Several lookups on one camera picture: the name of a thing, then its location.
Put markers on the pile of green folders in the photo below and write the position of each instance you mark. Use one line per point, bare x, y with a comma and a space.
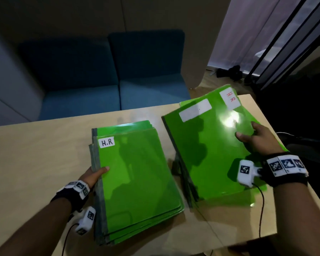
210, 157

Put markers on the blue fabric sofa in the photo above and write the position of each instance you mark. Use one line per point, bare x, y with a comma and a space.
82, 101

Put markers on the person's left hand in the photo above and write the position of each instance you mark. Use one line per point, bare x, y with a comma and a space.
92, 177

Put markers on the black metal door frame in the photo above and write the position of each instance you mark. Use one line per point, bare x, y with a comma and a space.
282, 42

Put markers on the stack of green folders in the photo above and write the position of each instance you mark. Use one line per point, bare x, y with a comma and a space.
138, 178

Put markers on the black object on floor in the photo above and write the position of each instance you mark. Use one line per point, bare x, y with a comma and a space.
230, 72

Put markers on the person's right forearm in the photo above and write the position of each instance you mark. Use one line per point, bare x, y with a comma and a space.
301, 223

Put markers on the person's left forearm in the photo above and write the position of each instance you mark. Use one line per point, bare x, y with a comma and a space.
34, 231

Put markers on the person's right hand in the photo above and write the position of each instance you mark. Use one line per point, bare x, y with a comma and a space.
264, 143

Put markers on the white curtain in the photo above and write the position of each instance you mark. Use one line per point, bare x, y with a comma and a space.
242, 29

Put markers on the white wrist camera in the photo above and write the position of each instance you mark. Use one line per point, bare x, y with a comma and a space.
245, 175
85, 221

